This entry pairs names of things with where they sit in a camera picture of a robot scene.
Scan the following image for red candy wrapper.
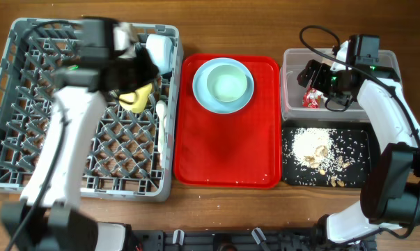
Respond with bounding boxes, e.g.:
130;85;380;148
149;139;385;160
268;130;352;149
302;87;322;108

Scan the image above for light green bowl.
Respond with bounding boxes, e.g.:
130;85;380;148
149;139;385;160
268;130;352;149
207;64;248;102

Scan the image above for yellow plastic cup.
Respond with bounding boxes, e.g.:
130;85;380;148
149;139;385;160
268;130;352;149
118;83;153;114

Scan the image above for black waste tray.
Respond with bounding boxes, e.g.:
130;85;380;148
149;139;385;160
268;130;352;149
281;120;380;189

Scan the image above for small blue food bowl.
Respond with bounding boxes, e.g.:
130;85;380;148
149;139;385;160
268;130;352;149
146;34;173;75

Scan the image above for white plastic spoon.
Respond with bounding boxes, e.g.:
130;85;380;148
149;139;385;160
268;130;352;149
155;100;167;153

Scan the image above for grey dishwasher rack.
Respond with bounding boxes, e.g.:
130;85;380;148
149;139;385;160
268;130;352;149
0;18;183;202

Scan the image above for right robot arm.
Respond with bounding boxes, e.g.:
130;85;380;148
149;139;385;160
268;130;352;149
297;34;420;245

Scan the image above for spilled rice and nuts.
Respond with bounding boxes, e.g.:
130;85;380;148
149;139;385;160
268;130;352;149
282;127;369;188

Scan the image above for clear plastic bin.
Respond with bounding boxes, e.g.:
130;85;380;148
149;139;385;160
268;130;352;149
279;47;405;123

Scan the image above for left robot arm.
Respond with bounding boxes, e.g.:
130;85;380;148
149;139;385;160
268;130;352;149
0;45;159;250

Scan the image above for light blue plate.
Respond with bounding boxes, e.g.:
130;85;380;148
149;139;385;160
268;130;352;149
192;57;254;114

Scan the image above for red plastic tray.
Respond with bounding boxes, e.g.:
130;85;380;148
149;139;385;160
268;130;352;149
173;54;282;189

